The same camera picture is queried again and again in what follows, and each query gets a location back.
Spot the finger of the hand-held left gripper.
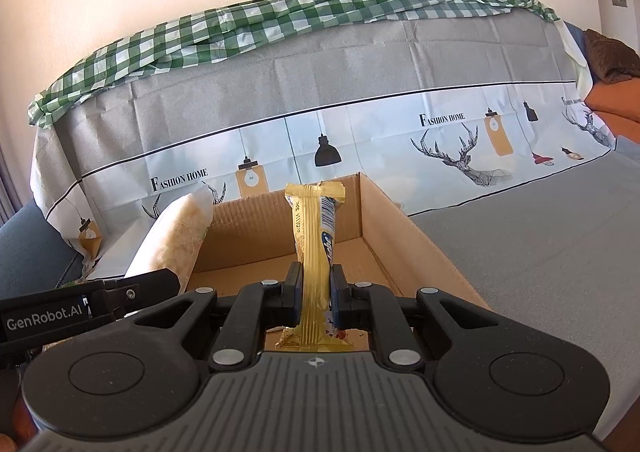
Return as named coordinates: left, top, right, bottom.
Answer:
left=91, top=268, right=181, bottom=317

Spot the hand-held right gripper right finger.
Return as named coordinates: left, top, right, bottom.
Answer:
left=330, top=263, right=502, bottom=369

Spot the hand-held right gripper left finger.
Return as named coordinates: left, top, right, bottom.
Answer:
left=129, top=262, right=304, bottom=371

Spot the yellow snack bar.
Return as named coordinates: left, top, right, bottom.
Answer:
left=276, top=181, right=356, bottom=352

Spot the clear rice cracker packet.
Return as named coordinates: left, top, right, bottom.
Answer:
left=123, top=186, right=215, bottom=294

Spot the cardboard box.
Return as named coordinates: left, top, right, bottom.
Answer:
left=184, top=172, right=494, bottom=356

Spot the person's left hand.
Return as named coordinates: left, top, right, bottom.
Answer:
left=0, top=366, right=32, bottom=452

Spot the grey curtain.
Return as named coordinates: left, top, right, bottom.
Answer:
left=0, top=132, right=27, bottom=229

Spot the white deer print bag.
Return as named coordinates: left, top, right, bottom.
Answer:
left=29, top=10, right=640, bottom=439

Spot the green checked cloth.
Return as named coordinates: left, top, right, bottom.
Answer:
left=27, top=0, right=562, bottom=131

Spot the white and blue cushion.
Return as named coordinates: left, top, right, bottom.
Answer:
left=556, top=21, right=594, bottom=89

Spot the orange cushion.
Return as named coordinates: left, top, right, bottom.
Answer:
left=583, top=77, right=640, bottom=125

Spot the brown blanket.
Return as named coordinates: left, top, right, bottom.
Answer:
left=582, top=28, right=640, bottom=86

